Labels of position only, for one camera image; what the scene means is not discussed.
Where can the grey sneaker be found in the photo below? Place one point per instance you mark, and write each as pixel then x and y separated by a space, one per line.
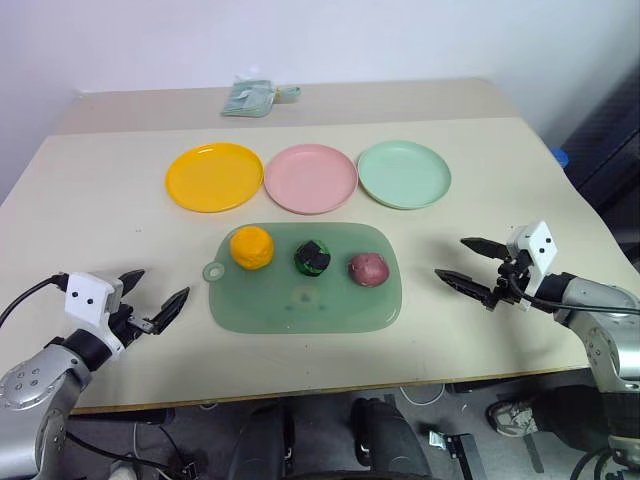
pixel 512 417

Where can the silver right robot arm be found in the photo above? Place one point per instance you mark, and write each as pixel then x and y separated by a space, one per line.
pixel 597 325

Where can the dark rounded leg shape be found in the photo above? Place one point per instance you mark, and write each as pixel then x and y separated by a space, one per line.
pixel 260 440
pixel 387 437

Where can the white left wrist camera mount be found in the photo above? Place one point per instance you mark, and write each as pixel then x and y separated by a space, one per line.
pixel 85 295

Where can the orange toy fruit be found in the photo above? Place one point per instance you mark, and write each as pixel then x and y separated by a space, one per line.
pixel 251 247

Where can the green plate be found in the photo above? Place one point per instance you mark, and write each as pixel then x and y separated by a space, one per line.
pixel 404 174

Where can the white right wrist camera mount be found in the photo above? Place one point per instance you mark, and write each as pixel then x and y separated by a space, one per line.
pixel 537 252

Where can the yellow plate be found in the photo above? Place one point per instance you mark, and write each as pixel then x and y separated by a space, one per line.
pixel 215 177

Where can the translucent green cutting board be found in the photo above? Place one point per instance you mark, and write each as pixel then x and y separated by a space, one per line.
pixel 310 305

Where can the dark green vegetable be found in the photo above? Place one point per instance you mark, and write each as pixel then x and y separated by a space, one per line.
pixel 312 258

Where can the dark rounded left leg shape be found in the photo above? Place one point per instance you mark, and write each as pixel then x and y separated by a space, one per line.
pixel 260 440

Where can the blue round object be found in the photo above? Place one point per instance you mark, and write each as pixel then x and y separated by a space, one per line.
pixel 561 155

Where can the black metal floor bracket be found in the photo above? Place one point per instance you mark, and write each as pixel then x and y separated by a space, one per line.
pixel 457 447

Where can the folded green cloth packet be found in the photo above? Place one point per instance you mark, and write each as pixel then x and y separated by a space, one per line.
pixel 247 99

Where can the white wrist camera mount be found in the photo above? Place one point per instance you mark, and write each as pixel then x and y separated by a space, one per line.
pixel 537 252
pixel 85 295

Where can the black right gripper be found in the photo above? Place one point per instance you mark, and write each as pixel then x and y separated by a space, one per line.
pixel 511 282

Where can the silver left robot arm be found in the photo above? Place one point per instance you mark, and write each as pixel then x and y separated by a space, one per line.
pixel 30 380

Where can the pink plate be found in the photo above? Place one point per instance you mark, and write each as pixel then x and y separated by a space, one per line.
pixel 311 179

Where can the dark rounded right leg shape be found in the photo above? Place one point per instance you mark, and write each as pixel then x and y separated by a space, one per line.
pixel 387 437

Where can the purple sweet potato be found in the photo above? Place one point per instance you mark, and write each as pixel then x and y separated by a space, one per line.
pixel 368 270

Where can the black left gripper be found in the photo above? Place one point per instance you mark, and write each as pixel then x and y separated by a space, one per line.
pixel 131 320

